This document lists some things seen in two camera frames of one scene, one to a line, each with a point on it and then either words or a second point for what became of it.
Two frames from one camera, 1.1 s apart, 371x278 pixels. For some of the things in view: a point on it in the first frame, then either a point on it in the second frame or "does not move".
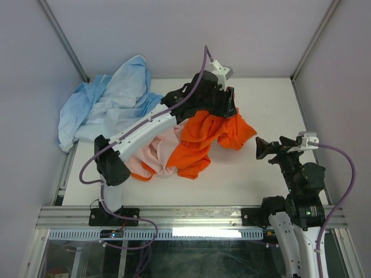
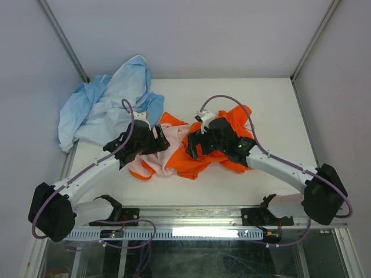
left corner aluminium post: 65,40 does not move
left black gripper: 226,108 to 158,144
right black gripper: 262,147 to 197,138
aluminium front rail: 78,217 does not move
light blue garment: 106,104 does not move
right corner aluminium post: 333,8 does not move
